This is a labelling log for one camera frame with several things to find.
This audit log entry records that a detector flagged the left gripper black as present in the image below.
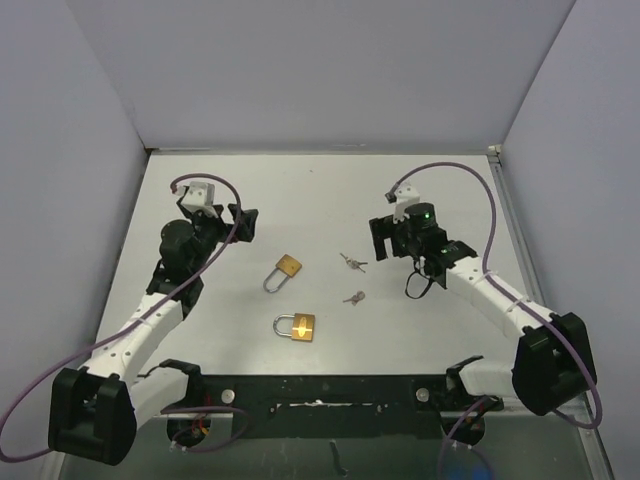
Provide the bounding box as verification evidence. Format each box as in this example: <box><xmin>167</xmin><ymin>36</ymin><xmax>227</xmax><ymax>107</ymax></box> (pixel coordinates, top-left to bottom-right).
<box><xmin>186</xmin><ymin>203</ymin><xmax>256</xmax><ymax>275</ymax></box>

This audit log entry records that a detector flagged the brass padlock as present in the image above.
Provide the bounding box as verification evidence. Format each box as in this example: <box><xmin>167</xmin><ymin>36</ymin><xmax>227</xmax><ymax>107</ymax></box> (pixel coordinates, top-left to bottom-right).
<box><xmin>272</xmin><ymin>313</ymin><xmax>316</xmax><ymax>342</ymax></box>
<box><xmin>262</xmin><ymin>254</ymin><xmax>302</xmax><ymax>294</ymax></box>

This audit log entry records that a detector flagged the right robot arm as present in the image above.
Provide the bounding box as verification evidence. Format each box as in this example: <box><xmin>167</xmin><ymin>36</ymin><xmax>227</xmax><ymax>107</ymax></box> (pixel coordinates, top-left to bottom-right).
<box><xmin>369</xmin><ymin>202</ymin><xmax>597</xmax><ymax>416</ymax></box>

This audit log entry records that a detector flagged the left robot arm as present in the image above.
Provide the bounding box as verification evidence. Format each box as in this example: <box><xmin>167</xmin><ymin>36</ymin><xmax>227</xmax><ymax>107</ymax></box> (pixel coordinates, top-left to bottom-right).
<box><xmin>48</xmin><ymin>204</ymin><xmax>259</xmax><ymax>465</ymax></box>

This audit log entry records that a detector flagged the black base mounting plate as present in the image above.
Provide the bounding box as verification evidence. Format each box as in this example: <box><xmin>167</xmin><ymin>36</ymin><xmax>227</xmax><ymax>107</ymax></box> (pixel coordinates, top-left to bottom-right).
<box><xmin>166</xmin><ymin>375</ymin><xmax>504</xmax><ymax>448</ymax></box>

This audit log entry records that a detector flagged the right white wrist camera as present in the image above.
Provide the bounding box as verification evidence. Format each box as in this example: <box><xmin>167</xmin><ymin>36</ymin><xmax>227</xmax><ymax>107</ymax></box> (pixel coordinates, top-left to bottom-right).
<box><xmin>385</xmin><ymin>182</ymin><xmax>420</xmax><ymax>224</ymax></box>

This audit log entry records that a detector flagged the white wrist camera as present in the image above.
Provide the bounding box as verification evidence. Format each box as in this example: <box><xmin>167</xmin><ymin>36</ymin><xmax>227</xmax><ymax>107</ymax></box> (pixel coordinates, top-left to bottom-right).
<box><xmin>385</xmin><ymin>182</ymin><xmax>420</xmax><ymax>224</ymax></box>
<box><xmin>175</xmin><ymin>181</ymin><xmax>215</xmax><ymax>213</ymax></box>

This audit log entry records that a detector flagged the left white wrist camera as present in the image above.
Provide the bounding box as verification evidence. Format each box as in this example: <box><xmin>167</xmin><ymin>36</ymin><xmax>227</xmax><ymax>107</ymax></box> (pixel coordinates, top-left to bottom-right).
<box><xmin>175</xmin><ymin>181</ymin><xmax>215</xmax><ymax>213</ymax></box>

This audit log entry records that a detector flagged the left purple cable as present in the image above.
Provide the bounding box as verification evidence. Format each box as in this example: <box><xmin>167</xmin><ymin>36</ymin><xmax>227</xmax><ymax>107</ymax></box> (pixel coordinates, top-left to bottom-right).
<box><xmin>0</xmin><ymin>172</ymin><xmax>256</xmax><ymax>459</ymax></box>

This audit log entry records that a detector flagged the purple cable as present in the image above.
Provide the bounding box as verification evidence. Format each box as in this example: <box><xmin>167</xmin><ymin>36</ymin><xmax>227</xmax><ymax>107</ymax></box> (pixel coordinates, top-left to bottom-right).
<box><xmin>0</xmin><ymin>172</ymin><xmax>256</xmax><ymax>459</ymax></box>
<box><xmin>389</xmin><ymin>160</ymin><xmax>601</xmax><ymax>480</ymax></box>

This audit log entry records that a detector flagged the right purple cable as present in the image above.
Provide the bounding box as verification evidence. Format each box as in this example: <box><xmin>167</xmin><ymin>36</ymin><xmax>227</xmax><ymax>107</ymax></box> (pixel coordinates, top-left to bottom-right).
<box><xmin>389</xmin><ymin>160</ymin><xmax>601</xmax><ymax>480</ymax></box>

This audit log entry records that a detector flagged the aluminium right rail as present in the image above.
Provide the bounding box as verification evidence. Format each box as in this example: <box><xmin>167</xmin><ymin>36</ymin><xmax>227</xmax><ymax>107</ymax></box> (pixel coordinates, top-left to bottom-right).
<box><xmin>487</xmin><ymin>144</ymin><xmax>547</xmax><ymax>305</ymax></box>

